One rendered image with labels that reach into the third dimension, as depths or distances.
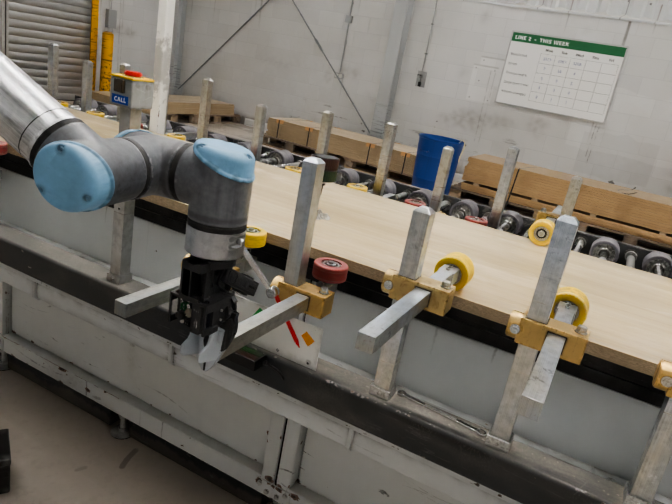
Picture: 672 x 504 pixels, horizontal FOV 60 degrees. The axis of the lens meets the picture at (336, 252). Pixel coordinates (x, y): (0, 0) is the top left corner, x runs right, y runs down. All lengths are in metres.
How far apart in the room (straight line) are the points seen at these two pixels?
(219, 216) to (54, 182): 0.22
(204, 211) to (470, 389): 0.81
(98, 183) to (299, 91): 9.13
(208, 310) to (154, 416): 1.16
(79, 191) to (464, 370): 0.94
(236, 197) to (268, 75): 9.41
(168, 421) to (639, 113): 7.12
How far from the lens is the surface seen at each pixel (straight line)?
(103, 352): 2.15
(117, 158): 0.82
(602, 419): 1.40
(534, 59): 8.40
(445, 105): 8.72
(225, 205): 0.85
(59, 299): 1.85
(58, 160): 0.80
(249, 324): 1.08
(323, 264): 1.30
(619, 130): 8.22
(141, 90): 1.47
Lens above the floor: 1.34
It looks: 18 degrees down
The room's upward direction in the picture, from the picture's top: 11 degrees clockwise
